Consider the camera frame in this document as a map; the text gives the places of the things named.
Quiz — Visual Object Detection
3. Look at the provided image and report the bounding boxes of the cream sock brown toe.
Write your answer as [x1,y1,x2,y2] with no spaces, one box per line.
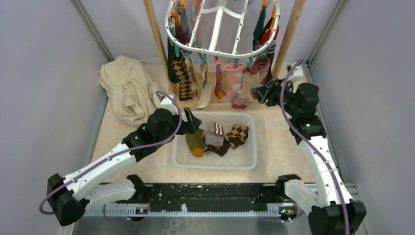
[196,62,212,110]

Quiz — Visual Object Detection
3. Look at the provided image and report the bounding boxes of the wooden hanger rack frame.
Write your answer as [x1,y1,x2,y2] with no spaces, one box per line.
[143,0,305,76]

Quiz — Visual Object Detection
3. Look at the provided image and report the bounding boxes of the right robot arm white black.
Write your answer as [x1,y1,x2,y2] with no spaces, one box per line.
[251,79,367,235]

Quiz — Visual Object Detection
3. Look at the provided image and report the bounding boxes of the dark teal sock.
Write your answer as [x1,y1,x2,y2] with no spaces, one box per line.
[253,5,267,50]

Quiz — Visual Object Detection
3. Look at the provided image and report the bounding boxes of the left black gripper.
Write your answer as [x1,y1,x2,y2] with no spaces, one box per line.
[156,107,201,146]

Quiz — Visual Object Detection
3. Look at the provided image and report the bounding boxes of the grey sock with red stripes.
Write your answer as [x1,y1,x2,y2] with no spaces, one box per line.
[205,121,225,146]

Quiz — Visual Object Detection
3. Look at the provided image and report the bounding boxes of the pink striped toe sock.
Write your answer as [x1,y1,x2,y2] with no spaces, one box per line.
[231,62,270,110]

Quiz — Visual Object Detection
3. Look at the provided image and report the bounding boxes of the brown yellow argyle sock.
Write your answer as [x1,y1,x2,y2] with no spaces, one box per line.
[224,124,249,149]

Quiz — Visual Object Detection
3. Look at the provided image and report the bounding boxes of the green striped sock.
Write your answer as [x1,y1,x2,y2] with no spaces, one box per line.
[185,129,205,158]

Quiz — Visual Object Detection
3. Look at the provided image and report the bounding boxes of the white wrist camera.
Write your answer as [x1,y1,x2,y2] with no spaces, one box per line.
[286,63,304,83]
[160,94,178,115]

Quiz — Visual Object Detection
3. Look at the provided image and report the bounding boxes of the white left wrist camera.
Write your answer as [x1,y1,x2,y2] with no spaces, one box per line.
[160,94,178,115]

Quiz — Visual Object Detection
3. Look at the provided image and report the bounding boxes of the aluminium rail frame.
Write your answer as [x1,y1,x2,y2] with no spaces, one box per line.
[58,182,362,235]

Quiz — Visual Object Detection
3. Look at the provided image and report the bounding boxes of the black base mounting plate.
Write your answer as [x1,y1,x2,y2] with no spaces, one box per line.
[118,183,299,216]

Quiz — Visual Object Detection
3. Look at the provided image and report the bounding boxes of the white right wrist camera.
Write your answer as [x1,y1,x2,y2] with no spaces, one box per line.
[286,63,304,83]

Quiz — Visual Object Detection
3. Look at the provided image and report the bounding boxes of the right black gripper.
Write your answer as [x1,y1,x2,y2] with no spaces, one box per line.
[250,77,300,117]

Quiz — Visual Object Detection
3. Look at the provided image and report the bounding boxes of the white plastic mesh basket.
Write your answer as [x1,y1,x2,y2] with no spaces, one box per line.
[172,111,258,170]

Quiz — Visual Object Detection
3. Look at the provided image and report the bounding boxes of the beige crumpled cloth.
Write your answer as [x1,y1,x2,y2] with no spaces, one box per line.
[99,55,165,126]

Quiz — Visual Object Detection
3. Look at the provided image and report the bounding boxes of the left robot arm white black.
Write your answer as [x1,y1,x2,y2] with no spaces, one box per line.
[46,108,202,226]

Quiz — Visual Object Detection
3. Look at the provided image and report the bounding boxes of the red and grey sock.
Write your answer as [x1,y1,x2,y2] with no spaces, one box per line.
[259,19,280,46]

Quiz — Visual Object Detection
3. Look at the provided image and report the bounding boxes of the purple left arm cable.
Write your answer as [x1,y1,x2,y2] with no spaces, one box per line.
[39,91,184,226]

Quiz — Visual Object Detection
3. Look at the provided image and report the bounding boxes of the white oval clip hanger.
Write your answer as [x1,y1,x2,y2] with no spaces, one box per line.
[168,0,280,58]

